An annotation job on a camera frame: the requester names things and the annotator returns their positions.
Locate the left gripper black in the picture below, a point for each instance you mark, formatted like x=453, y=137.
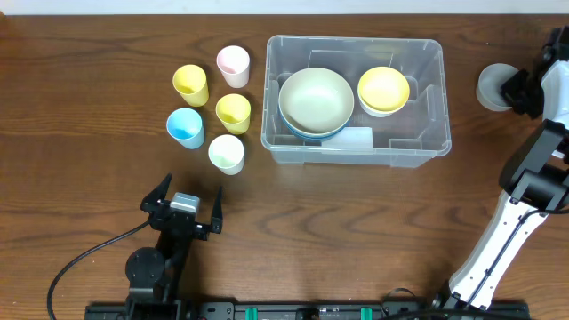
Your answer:
x=179, y=218

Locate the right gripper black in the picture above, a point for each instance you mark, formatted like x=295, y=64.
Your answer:
x=514, y=87

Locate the grey small bowl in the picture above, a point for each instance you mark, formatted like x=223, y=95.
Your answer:
x=489, y=84

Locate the pale green plastic cup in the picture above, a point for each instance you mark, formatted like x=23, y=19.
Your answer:
x=226, y=152

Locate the light blue plastic cup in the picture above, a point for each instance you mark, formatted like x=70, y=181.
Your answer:
x=187, y=127

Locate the yellow plastic cup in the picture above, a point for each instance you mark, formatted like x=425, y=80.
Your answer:
x=234, y=112
x=190, y=83

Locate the yellow small bowl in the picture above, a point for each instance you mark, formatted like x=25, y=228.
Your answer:
x=383, y=89

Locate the white small bowl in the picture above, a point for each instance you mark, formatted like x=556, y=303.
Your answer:
x=375, y=112

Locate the pink plastic cup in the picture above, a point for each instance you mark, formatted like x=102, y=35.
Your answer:
x=234, y=64

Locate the beige large bowl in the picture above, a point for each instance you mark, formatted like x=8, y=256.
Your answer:
x=316, y=100

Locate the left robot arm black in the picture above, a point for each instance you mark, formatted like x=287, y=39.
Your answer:
x=154, y=272

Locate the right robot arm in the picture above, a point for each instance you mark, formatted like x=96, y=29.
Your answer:
x=532, y=188

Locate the clear plastic storage container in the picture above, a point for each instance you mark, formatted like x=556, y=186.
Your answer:
x=416, y=133

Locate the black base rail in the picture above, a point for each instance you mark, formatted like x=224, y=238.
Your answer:
x=231, y=311

